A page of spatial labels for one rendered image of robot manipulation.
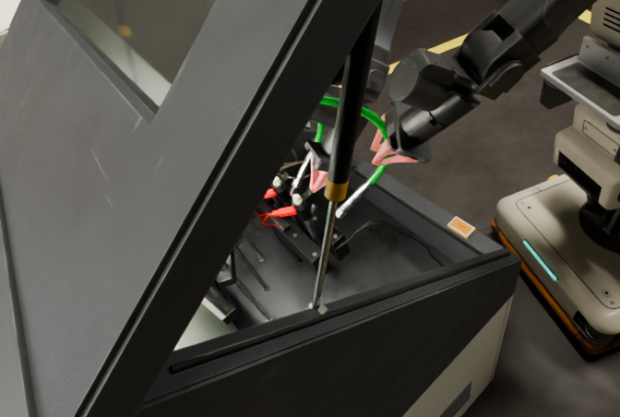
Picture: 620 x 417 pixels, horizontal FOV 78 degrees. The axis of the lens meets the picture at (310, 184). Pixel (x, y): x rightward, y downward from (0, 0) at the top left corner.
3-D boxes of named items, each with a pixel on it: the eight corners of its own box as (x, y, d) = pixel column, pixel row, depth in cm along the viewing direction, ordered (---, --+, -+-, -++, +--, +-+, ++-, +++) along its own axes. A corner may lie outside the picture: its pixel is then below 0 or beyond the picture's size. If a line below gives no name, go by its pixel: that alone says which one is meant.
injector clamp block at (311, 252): (356, 266, 99) (344, 233, 88) (327, 291, 97) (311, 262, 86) (283, 200, 121) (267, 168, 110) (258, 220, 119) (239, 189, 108)
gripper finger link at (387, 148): (359, 170, 65) (397, 143, 58) (357, 135, 69) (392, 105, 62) (390, 180, 68) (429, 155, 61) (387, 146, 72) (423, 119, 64)
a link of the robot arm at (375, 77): (387, 73, 70) (362, 77, 77) (333, 48, 65) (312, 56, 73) (368, 137, 70) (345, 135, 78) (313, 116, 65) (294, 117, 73)
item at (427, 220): (498, 281, 91) (505, 246, 79) (486, 294, 89) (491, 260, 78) (331, 166, 131) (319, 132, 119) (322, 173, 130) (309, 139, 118)
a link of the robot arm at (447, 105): (492, 107, 52) (481, 74, 55) (458, 93, 49) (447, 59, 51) (452, 133, 58) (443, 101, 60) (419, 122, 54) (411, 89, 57)
